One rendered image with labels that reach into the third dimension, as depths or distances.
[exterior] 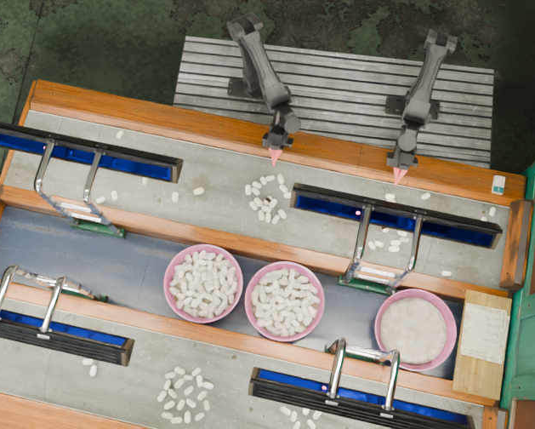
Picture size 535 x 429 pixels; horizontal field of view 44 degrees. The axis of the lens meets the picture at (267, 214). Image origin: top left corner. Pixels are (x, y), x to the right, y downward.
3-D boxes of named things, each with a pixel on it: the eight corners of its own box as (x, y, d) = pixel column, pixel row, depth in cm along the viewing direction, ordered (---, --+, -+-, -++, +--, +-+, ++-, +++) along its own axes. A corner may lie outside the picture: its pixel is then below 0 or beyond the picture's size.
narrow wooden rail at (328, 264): (12, 192, 243) (-1, 183, 233) (503, 297, 230) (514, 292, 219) (7, 206, 242) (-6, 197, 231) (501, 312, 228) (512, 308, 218)
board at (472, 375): (465, 289, 220) (466, 288, 219) (510, 299, 219) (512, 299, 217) (451, 390, 211) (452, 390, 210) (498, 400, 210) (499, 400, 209)
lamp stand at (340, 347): (325, 345, 225) (336, 332, 182) (383, 357, 223) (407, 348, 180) (314, 401, 220) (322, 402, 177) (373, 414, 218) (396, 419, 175)
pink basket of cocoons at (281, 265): (241, 272, 232) (239, 267, 223) (315, 261, 232) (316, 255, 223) (252, 349, 225) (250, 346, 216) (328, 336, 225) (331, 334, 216)
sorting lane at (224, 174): (30, 111, 245) (28, 109, 243) (520, 211, 231) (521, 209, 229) (4, 187, 237) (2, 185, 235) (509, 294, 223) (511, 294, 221)
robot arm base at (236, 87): (279, 92, 242) (281, 75, 244) (224, 86, 243) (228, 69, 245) (279, 101, 250) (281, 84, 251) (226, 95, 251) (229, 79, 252)
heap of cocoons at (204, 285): (182, 247, 234) (179, 243, 228) (247, 261, 232) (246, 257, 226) (165, 312, 228) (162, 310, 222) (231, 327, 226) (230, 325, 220)
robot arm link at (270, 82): (293, 98, 214) (256, 8, 207) (268, 109, 213) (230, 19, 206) (285, 98, 226) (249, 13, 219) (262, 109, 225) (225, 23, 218)
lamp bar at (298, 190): (293, 183, 202) (294, 175, 195) (497, 225, 197) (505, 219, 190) (288, 208, 200) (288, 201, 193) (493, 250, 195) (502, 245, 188)
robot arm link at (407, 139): (418, 155, 205) (432, 119, 200) (392, 146, 206) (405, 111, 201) (419, 145, 215) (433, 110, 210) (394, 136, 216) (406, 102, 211)
